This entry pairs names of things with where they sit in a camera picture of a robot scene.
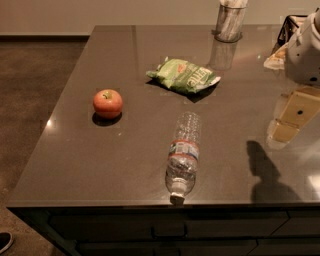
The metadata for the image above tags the red apple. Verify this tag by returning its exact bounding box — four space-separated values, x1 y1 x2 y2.
93 89 123 119

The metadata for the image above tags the black wire basket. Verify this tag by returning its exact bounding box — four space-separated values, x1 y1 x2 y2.
277 15 307 46

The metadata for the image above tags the clear plastic water bottle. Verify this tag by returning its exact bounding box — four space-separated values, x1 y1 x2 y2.
165 112 201 205

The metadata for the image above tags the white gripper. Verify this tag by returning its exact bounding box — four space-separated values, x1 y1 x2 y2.
264 12 320 143

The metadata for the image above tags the dark right drawer front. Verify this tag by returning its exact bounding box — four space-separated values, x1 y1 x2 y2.
273 210 320 237

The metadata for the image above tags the dark lower drawer front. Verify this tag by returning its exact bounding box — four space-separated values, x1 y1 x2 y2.
77 240 257 256

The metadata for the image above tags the green chip bag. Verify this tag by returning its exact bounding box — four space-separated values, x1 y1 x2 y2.
146 57 220 94

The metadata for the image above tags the dark shoe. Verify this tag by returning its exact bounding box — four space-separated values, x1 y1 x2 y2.
0 232 13 254

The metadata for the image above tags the black drawer handle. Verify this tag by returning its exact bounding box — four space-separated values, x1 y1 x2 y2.
151 223 187 239

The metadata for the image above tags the dark cabinet drawer front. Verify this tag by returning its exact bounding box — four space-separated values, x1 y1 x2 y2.
49 212 288 242

